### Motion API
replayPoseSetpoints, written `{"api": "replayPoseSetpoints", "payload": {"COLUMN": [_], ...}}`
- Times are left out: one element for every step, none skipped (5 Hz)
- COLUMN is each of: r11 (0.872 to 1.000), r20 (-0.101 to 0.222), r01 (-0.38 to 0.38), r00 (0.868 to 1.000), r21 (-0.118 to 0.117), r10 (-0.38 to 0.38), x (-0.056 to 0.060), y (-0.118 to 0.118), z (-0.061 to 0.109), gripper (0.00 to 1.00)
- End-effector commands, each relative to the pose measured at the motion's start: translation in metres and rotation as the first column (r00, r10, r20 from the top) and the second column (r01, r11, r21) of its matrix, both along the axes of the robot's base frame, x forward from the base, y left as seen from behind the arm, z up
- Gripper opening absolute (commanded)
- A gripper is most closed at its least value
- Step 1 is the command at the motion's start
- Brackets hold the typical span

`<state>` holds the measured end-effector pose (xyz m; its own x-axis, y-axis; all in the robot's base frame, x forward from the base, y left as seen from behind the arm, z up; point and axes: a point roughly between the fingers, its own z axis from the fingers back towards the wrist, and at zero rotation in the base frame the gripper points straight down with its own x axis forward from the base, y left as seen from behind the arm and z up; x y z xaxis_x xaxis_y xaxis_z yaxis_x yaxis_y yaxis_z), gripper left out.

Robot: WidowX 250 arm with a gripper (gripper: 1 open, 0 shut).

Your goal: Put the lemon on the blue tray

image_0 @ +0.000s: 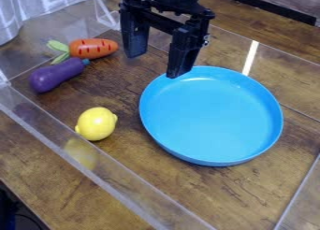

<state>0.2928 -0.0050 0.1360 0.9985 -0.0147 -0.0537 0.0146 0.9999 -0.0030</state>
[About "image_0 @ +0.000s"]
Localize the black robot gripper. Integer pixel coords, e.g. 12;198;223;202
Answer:
119;0;215;79

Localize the yellow toy lemon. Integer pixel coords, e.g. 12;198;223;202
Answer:
75;107;117;141

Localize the blue round tray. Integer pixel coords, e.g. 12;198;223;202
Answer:
139;66;283;166

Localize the orange toy carrot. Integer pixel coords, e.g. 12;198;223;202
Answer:
46;38;119;65

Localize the black bar in background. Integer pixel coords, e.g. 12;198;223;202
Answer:
233;0;316;26

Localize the purple toy eggplant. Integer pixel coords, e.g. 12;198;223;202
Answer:
28;57;89;93

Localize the grey white curtain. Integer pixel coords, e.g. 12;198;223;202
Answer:
0;0;85;46

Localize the clear acrylic enclosure wall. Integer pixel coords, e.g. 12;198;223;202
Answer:
0;0;320;230

